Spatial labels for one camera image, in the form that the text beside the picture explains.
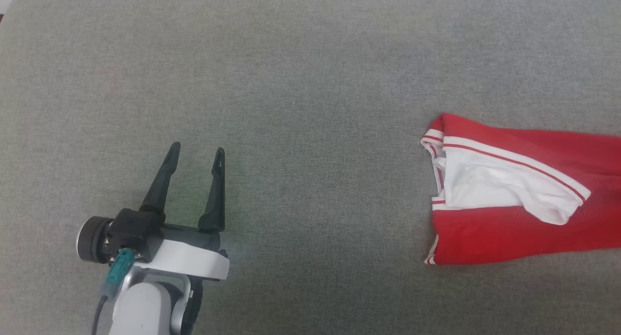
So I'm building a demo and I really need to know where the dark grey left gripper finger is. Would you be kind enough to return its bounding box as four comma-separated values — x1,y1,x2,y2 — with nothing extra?
140,142,181,215
198,148,226,233

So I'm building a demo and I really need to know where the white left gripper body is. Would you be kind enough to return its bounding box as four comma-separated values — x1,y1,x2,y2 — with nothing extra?
133,223,230,281

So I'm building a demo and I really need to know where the red and white shirt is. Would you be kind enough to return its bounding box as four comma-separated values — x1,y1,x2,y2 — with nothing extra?
420,113,621,266

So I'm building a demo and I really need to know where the black cable with teal connector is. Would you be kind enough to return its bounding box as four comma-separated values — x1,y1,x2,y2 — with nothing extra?
91,249,136,335

